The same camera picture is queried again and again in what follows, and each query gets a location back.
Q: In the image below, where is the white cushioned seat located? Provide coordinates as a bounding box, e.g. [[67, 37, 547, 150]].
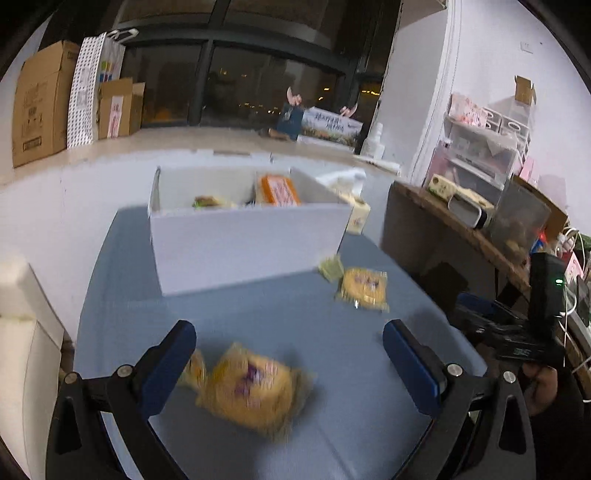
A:
[[0, 258, 75, 480]]

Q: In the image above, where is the white paper sheet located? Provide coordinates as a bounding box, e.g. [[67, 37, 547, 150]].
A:
[[353, 154, 400, 175]]

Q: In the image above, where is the pink floral pouch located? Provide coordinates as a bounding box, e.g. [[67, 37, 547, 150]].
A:
[[449, 93, 493, 126]]

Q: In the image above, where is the orange snack packet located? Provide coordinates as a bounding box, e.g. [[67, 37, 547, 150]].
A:
[[255, 173, 302, 206]]

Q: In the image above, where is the person's right hand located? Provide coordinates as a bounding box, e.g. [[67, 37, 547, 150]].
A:
[[521, 364, 583, 417]]

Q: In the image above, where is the long printed box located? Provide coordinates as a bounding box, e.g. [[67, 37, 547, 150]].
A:
[[298, 107, 363, 148]]

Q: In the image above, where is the dark blue box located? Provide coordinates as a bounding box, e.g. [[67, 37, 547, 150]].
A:
[[277, 104, 305, 141]]

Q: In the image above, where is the cardboard piece on wall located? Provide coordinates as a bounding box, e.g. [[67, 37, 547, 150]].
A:
[[515, 76, 537, 106]]

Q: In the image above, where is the cream tissue pack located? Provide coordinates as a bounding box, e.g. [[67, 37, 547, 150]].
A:
[[318, 168, 371, 235]]

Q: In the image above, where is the large cardboard box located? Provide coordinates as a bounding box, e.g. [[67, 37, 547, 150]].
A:
[[11, 41, 82, 168]]

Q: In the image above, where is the yellow pastry packet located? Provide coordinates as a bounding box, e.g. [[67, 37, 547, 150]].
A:
[[335, 268, 390, 313], [180, 342, 317, 442]]

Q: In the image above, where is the wooden shelf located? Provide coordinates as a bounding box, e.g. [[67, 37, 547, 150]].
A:
[[381, 181, 532, 292]]

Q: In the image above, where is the white cable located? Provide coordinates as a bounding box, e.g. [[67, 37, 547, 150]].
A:
[[560, 225, 591, 372]]

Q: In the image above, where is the dark window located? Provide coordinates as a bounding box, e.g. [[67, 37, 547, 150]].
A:
[[111, 0, 403, 131]]

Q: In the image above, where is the clear plastic drawer organiser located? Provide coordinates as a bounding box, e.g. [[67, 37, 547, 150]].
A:
[[436, 95, 532, 190]]

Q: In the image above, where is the dotted paper bag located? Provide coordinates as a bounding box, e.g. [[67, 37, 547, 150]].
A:
[[67, 28, 139, 149]]

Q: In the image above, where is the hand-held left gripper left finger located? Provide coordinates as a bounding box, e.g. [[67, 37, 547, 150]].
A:
[[46, 320, 198, 480]]

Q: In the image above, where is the white cardboard box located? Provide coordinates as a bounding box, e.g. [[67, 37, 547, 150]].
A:
[[148, 165, 354, 297]]

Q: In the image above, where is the white and black device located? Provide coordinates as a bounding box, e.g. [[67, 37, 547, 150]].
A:
[[447, 194, 495, 230]]

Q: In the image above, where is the white bottle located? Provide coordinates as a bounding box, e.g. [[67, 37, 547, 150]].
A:
[[361, 122, 385, 158]]

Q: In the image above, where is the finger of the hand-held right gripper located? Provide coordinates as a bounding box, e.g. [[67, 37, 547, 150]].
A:
[[456, 292, 529, 324], [455, 314, 527, 347]]

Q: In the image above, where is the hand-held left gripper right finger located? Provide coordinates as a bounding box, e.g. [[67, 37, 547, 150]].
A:
[[383, 320, 537, 480]]

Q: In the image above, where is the pale green snack packet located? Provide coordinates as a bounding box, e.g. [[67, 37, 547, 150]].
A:
[[320, 255, 346, 282]]

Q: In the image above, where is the small cardboard box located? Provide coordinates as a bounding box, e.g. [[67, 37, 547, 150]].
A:
[[98, 78, 146, 139]]

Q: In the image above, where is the clear acrylic container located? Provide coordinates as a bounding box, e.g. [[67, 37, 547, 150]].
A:
[[488, 178, 553, 257]]

